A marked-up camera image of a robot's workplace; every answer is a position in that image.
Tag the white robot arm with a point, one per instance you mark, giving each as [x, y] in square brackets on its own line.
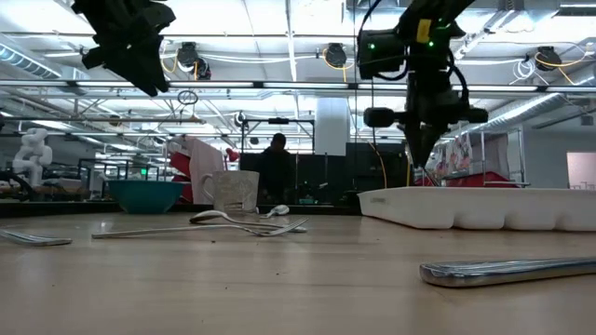
[32, 156]

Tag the black partition screens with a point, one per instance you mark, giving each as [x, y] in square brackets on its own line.
[372, 172]

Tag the dark wall box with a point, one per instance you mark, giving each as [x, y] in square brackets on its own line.
[586, 120]

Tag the person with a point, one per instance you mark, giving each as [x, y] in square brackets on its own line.
[274, 172]

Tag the black gantry frame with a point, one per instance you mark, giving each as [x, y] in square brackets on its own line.
[278, 121]

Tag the white pillar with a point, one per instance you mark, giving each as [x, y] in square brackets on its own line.
[331, 125]

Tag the white cutlery tray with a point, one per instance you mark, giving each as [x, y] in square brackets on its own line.
[419, 207]

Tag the pink cloth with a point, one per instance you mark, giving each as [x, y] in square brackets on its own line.
[207, 163]

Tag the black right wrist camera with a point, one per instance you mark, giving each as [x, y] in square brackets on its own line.
[379, 53]

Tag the pale wall board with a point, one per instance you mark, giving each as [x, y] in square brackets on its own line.
[582, 170]

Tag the blue bowl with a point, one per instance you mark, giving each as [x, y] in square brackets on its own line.
[144, 197]

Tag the red bin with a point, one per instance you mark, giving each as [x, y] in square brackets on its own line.
[475, 179]

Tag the green indicator light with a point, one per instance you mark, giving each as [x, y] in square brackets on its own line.
[143, 171]

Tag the silver fork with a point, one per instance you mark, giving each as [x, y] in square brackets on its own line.
[279, 230]

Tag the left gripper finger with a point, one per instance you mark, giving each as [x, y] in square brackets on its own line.
[156, 70]
[135, 70]

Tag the colourful hanging cloth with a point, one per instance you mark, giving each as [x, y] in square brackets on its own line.
[458, 153]

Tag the grey patterned mug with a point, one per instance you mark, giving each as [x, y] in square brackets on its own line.
[235, 191]

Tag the black metal rack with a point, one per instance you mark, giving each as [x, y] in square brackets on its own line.
[116, 161]

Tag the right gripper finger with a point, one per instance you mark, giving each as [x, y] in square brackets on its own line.
[415, 139]
[430, 139]

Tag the ribbed ceiling duct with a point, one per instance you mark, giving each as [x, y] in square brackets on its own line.
[25, 61]

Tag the silver air duct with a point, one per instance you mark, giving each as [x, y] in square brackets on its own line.
[526, 109]

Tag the red cloth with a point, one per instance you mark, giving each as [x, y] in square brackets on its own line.
[179, 164]

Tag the ceiling light strip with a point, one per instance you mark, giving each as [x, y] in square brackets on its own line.
[302, 85]

